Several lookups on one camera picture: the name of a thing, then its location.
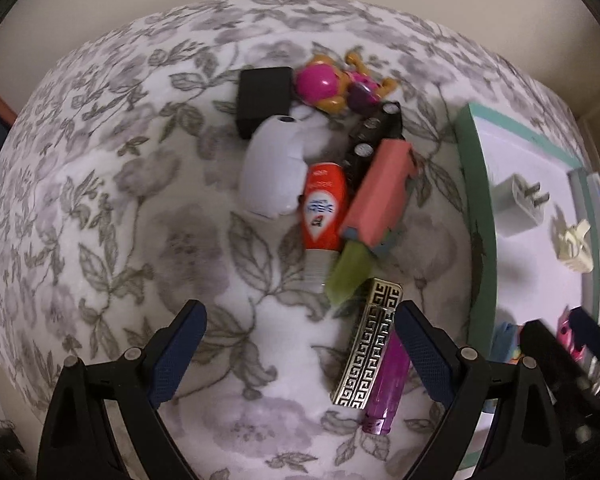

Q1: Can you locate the red squeeze tube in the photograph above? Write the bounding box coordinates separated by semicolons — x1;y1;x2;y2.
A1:
300;161;350;288

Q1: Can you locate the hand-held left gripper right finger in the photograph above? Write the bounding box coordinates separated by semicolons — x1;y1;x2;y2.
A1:
395;300;566;480

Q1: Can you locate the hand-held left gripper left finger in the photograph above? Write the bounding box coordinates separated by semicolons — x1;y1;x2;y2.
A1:
36;300;208;480

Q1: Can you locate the white wall charger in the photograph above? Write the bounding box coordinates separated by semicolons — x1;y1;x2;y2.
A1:
495;174;551;228

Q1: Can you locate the black cylindrical capacitor pack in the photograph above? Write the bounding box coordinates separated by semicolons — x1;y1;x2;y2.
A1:
342;101;403;181

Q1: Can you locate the green plastic piece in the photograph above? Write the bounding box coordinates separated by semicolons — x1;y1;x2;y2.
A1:
326;240;376;308

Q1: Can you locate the white rounded plastic device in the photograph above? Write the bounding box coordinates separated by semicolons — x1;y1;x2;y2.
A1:
239;115;326;220

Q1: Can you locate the blue and orange case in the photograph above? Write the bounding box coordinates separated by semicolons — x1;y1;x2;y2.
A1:
492;322;523;363

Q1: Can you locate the salmon pink box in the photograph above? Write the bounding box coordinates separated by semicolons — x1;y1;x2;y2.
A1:
341;139;418;256

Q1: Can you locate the purple lighter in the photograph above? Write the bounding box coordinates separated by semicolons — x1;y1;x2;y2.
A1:
364;332;410;436

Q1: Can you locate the pink and orange toy figure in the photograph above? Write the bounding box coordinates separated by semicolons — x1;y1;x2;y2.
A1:
294;51;398;113

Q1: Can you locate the pink watch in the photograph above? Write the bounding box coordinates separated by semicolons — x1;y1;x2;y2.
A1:
556;310;588;363

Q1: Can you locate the cream plug adapter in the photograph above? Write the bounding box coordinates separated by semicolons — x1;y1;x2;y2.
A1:
552;220;595;273

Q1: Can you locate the black charger cube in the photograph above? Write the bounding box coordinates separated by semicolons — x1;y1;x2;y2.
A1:
236;66;293;140

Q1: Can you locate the grey floral blanket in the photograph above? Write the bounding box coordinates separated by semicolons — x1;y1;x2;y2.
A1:
0;0;578;480

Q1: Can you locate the teal tray box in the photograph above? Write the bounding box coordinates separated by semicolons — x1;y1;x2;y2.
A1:
454;102;600;471

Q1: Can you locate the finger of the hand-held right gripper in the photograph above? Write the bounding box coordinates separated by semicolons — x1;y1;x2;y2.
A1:
567;307;600;366
521;320;591;396

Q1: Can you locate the gold patterned lighter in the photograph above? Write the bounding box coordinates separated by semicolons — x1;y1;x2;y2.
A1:
330;277;403;407

